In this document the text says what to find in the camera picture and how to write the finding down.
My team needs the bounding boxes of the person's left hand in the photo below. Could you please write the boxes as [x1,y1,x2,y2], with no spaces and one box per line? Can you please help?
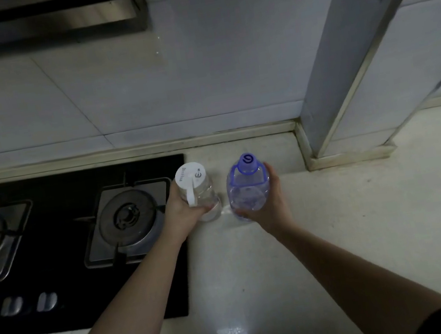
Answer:
[155,178,219,248]

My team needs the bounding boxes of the person's right hand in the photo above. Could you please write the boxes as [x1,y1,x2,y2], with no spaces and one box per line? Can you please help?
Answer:
[229,159,297,240]

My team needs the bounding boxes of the clear bottle with blue cap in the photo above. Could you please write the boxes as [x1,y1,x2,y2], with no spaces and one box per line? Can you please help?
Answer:
[222,150,276,224]

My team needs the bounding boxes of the clear bottle with white lid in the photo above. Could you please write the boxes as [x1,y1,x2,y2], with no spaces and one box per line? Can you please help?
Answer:
[173,158,224,226]

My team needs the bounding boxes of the person's right forearm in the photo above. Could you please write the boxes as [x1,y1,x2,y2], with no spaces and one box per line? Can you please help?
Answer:
[271,199,441,334]

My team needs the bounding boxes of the person's left forearm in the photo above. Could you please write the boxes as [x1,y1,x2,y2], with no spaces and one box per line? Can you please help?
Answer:
[29,229,198,334]

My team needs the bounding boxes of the black glass gas stove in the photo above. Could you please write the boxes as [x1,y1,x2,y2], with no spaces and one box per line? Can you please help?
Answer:
[0,153,209,334]

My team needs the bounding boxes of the silver stove knob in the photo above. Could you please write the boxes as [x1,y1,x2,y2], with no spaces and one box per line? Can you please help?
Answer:
[34,290,60,313]
[0,295,26,318]

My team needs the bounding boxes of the steel range hood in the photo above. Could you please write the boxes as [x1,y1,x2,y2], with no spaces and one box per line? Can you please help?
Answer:
[0,0,152,56]

